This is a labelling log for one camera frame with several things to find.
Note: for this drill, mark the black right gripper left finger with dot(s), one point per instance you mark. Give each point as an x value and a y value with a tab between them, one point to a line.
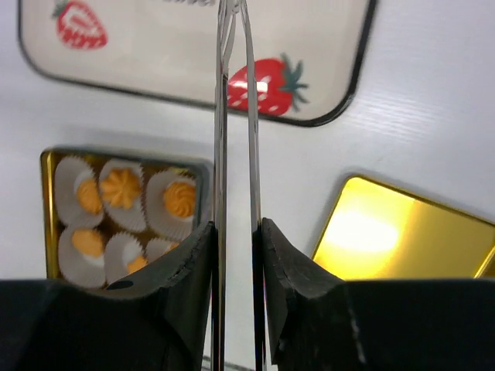
154	319

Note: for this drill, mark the strawberry print tray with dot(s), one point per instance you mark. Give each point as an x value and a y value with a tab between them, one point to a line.
307	54

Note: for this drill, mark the square cookie tin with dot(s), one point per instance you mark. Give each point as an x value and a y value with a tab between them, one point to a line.
199	170

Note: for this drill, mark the round cookie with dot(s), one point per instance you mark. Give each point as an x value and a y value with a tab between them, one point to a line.
88	242
88	197

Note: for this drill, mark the gold tin lid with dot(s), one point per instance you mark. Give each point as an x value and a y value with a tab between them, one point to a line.
376	231

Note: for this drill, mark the white paper cup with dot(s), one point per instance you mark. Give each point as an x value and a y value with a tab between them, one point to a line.
77	268
69	173
120	249
156	248
132	219
159	219

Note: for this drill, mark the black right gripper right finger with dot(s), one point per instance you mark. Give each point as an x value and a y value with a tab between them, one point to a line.
317	321

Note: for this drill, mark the round cookie top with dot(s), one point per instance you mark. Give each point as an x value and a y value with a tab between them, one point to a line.
88	242

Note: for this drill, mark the metal tongs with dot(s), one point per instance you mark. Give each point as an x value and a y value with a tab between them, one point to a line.
226	29

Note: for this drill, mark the swirl cookie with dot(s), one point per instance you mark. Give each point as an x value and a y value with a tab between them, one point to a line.
180	199

